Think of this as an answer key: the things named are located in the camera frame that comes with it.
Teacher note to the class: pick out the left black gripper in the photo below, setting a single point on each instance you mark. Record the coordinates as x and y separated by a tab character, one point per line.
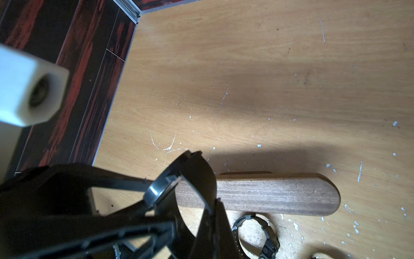
59	191

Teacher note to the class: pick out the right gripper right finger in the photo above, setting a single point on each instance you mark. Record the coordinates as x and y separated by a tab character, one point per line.
214	238

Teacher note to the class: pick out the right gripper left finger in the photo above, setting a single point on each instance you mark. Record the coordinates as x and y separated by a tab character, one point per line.
56	237

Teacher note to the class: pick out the slim black watch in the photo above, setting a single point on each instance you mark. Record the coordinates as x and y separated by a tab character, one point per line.
194	170

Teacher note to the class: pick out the wooden watch stand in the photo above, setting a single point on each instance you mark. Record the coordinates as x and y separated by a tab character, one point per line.
265	192

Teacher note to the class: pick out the chunky black watch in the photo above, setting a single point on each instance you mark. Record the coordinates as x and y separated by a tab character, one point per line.
255	238

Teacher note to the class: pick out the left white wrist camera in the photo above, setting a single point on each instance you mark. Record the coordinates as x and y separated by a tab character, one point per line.
32	89

